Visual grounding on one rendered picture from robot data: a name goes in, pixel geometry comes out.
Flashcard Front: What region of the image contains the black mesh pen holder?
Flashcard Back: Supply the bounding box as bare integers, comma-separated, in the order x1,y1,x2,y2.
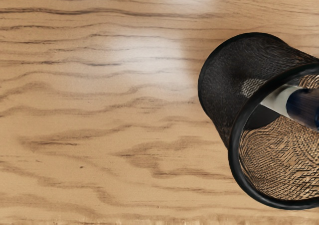
197,32,319,210

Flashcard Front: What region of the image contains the dark blue pen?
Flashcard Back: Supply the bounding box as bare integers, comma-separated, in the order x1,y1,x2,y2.
259,85,319,132

